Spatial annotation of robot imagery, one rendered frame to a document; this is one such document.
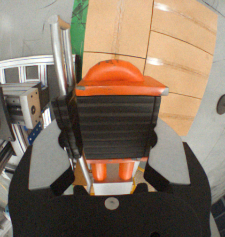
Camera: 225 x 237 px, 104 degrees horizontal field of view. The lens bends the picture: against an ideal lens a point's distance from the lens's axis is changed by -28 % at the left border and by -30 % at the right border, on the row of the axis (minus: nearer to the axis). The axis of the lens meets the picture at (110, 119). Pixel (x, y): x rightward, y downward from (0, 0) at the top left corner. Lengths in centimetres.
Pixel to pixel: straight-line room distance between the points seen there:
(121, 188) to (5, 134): 47
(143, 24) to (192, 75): 52
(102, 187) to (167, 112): 89
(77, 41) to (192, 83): 114
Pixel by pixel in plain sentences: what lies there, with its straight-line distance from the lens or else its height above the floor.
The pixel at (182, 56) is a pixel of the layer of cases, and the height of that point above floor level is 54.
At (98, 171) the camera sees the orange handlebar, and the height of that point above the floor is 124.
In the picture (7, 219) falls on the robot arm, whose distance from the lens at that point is 93.
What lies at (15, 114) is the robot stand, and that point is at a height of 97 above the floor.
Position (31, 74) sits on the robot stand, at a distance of 135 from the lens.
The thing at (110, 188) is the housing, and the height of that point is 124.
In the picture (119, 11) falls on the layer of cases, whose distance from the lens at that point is 85.
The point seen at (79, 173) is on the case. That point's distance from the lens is 88.
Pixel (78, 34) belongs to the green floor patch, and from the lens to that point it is 138.
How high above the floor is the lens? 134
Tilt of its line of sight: 59 degrees down
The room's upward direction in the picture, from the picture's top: 174 degrees clockwise
